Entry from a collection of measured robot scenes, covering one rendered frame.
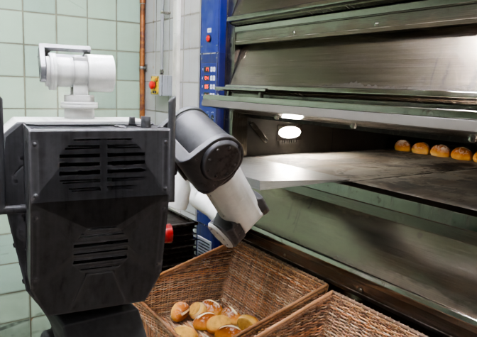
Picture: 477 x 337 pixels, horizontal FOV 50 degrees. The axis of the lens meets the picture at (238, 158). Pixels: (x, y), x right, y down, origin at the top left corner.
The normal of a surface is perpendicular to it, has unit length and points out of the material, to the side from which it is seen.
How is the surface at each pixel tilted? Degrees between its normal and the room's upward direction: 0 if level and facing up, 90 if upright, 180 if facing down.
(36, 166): 90
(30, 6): 90
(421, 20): 90
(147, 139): 90
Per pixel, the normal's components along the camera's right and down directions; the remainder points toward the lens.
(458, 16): -0.83, 0.05
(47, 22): 0.55, 0.14
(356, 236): -0.77, -0.29
